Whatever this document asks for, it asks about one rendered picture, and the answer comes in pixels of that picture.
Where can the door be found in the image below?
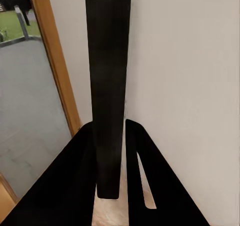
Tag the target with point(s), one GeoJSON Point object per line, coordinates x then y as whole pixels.
{"type": "Point", "coordinates": [38, 111]}

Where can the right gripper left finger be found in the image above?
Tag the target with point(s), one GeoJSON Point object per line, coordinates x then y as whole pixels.
{"type": "Point", "coordinates": [64, 194]}

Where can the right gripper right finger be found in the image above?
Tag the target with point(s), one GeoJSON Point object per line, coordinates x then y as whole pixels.
{"type": "Point", "coordinates": [174, 205]}

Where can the poster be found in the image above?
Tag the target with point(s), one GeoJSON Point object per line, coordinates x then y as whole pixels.
{"type": "Point", "coordinates": [108, 24]}

